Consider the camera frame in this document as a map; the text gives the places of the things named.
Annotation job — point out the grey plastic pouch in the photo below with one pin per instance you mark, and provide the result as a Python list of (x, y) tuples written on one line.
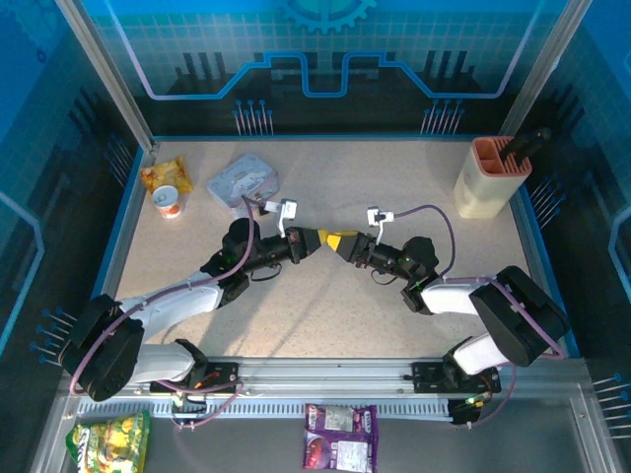
[(244, 180)]

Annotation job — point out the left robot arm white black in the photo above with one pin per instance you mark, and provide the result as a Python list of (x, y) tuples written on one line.
[(167, 300)]

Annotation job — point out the cream utensil holder orange insert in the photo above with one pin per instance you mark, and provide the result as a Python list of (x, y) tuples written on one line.
[(485, 192)]

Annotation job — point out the small red-white cup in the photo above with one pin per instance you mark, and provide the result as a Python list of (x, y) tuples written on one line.
[(167, 202)]

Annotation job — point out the yellow snack packet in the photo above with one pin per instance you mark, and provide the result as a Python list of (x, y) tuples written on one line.
[(170, 170)]

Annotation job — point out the purple snack bag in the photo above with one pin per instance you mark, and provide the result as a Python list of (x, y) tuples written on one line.
[(340, 438)]

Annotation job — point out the green yellow snack bag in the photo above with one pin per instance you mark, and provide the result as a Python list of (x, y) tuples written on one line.
[(111, 441)]

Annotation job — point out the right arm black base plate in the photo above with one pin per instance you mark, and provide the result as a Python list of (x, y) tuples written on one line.
[(426, 377)]

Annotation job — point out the aluminium mounting rail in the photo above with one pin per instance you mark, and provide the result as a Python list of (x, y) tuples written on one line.
[(325, 372)]

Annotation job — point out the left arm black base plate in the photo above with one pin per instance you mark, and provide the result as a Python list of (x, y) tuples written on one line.
[(222, 374)]

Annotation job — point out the aluminium frame post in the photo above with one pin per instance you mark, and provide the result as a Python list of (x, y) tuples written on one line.
[(544, 64), (106, 74)]

